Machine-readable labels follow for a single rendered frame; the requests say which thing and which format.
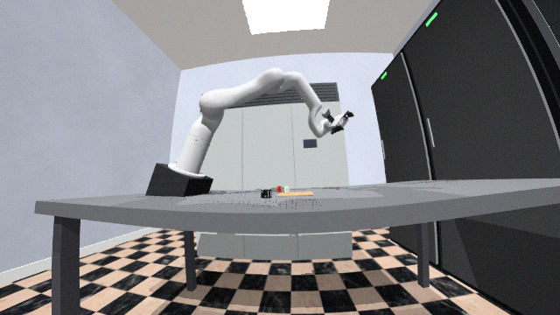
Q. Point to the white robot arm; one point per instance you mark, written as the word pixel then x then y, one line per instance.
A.
pixel 213 103

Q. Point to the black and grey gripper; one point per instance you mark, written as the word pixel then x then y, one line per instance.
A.
pixel 339 122

